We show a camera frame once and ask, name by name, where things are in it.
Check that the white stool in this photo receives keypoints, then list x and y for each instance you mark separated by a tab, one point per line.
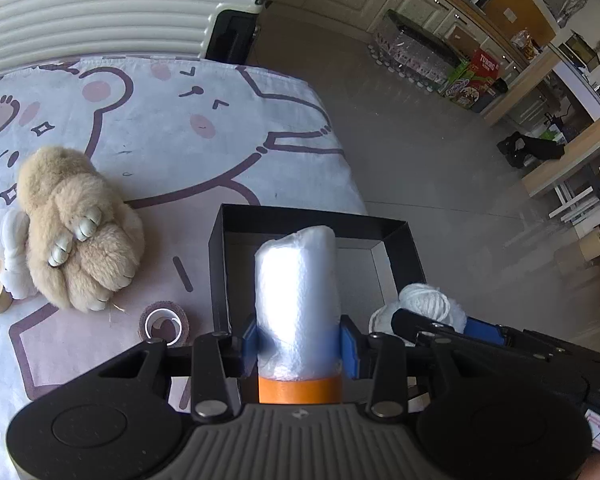
577	200

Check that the pack of water bottles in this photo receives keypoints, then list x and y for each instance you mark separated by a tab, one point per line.
415	55

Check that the brown tape roll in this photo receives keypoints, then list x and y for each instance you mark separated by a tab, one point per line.
164	324

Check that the bear printed blanket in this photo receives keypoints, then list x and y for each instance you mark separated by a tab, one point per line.
180	125

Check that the white yarn skein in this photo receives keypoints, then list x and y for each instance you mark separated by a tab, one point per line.
7	252

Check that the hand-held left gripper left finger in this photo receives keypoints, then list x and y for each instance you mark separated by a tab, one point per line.
250	347

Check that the glass tank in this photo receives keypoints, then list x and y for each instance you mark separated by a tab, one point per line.
579	46

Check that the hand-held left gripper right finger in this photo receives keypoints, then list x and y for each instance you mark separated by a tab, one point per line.
351	350

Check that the beige plush toy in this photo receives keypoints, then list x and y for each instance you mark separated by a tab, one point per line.
82	237

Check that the white ribbed suitcase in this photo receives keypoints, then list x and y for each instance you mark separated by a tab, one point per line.
115	7

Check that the green carton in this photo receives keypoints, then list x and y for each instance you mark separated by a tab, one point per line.
462	87

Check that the red carton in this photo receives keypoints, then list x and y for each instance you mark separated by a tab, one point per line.
486	65

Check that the black shoes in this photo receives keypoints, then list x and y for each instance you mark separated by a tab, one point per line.
530	150

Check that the black cardboard box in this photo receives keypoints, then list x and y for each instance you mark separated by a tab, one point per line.
300	240

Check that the white yarn ball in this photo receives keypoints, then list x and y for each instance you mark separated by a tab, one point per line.
425	302

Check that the white plastic bag roll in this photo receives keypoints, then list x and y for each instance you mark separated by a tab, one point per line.
296	300

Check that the wooden table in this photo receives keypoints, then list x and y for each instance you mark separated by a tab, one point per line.
575	125

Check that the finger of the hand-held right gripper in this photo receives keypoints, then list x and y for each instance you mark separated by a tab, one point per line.
420	322
485	331

